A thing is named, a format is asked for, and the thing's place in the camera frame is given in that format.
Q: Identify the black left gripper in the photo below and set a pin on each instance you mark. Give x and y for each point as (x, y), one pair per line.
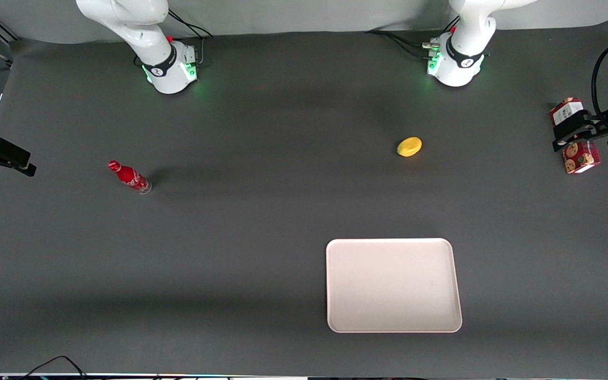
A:
(601, 128)

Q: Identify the red tartan cookie box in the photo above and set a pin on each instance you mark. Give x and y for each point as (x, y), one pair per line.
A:
(580, 156)

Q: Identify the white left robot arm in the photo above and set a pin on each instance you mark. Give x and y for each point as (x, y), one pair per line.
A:
(462, 47)

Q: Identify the white rectangular tray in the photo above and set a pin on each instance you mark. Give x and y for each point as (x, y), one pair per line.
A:
(392, 285)

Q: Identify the red cola bottle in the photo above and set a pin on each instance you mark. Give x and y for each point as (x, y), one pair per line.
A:
(130, 177)

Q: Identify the yellow lemon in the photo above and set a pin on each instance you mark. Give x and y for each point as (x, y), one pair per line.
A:
(409, 146)

